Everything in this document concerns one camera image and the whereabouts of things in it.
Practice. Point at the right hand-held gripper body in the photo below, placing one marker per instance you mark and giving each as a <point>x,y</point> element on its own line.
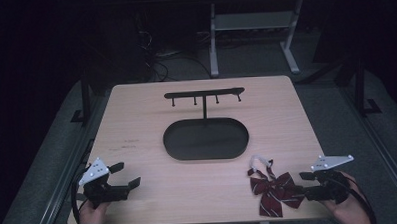
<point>329,180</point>

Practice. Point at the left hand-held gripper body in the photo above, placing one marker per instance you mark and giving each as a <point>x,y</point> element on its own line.
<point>99,187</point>

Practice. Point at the dark red striped bow tie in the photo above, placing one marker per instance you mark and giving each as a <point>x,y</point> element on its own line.
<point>275,189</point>

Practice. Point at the black hook stand with tray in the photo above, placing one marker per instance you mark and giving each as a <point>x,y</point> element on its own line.
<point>205,135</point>

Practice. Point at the person's left hand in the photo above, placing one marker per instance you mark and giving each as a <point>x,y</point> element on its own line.
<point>91,214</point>

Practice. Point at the person's right hand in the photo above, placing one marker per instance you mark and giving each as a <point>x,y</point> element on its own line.
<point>350,206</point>

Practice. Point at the black metal stand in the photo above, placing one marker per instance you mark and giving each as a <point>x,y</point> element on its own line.
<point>82,99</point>
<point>364,89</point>

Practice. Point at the white metal table frame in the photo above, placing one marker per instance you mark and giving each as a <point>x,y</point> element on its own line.
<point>253,33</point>

